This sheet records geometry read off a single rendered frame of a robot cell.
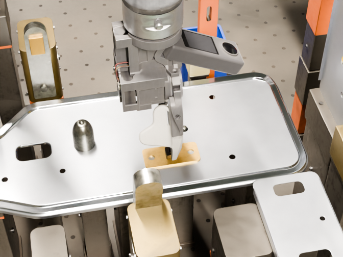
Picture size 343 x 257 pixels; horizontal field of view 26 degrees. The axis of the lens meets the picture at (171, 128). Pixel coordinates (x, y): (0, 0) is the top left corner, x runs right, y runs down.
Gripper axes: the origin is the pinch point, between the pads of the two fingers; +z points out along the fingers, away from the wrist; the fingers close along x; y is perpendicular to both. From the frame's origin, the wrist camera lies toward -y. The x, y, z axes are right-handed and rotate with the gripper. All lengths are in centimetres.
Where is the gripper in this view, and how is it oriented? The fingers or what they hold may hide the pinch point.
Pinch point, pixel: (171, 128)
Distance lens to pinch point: 107.8
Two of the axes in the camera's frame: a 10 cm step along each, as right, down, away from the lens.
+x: 2.0, 7.3, -6.6
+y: -9.8, 1.5, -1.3
